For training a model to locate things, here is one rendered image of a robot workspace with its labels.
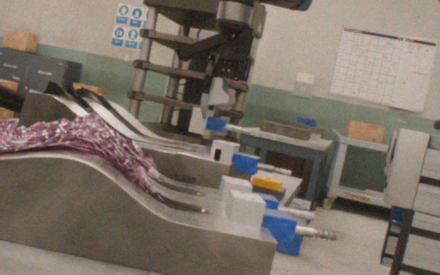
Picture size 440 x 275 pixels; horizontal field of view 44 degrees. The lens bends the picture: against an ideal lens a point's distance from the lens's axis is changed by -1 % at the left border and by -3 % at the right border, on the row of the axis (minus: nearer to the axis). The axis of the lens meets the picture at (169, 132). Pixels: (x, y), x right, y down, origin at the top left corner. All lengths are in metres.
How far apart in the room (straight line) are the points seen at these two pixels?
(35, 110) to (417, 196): 0.62
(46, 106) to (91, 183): 0.42
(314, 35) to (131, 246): 6.98
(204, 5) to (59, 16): 3.98
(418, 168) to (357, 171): 6.70
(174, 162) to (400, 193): 0.36
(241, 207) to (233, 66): 0.62
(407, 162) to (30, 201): 0.42
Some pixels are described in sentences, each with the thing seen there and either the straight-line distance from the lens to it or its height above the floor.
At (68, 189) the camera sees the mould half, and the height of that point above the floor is 0.87.
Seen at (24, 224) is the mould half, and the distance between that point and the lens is 0.58.
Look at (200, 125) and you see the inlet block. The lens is 1.21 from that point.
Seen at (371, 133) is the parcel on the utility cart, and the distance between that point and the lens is 6.80.
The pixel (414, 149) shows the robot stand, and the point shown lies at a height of 0.97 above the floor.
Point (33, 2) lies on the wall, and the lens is 8.89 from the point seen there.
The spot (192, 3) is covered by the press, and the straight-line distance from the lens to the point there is 5.02.
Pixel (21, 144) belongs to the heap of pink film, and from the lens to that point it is 0.62.
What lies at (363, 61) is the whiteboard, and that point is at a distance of 7.40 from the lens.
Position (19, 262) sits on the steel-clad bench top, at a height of 0.80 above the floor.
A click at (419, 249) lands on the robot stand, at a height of 0.86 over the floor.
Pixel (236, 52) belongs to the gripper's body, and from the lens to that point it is 1.21.
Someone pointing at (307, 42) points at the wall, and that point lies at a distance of 7.46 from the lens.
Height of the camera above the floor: 0.98
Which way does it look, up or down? 4 degrees down
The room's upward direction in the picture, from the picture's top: 12 degrees clockwise
